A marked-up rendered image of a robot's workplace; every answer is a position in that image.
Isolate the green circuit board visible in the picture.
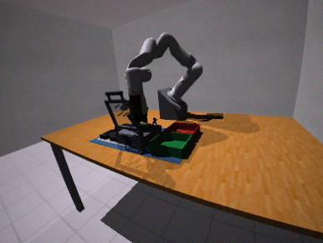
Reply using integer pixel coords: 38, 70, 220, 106
140, 123, 150, 129

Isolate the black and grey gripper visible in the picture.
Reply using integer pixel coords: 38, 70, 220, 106
141, 95, 148, 123

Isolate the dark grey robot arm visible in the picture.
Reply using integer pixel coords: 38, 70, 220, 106
126, 33, 203, 102

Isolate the green open-top bin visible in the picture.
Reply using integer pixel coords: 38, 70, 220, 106
148, 131, 192, 159

